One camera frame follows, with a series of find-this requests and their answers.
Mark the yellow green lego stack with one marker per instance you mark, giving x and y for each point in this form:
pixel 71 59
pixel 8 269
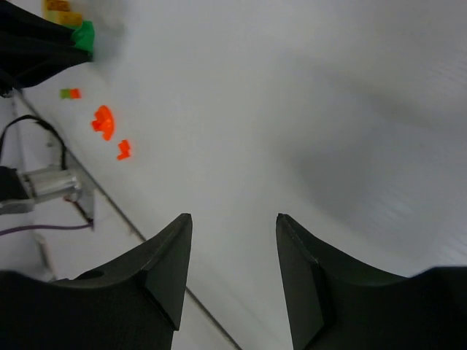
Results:
pixel 73 25

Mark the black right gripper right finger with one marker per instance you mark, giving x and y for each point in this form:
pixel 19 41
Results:
pixel 335 301

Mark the orange round lego piece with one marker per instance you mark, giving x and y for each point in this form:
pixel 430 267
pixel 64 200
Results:
pixel 104 122

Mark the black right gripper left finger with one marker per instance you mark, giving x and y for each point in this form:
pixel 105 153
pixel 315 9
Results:
pixel 132 302

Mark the orange zigzag lego piece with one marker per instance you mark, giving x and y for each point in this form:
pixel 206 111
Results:
pixel 124 150

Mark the small lime green lego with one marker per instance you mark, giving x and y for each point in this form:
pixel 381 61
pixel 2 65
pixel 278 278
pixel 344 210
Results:
pixel 65 94

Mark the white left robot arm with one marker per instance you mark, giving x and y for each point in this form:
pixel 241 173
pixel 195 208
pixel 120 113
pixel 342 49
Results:
pixel 34 50

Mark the small orange lego piece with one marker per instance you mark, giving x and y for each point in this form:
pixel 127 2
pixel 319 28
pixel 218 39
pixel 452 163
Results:
pixel 75 93

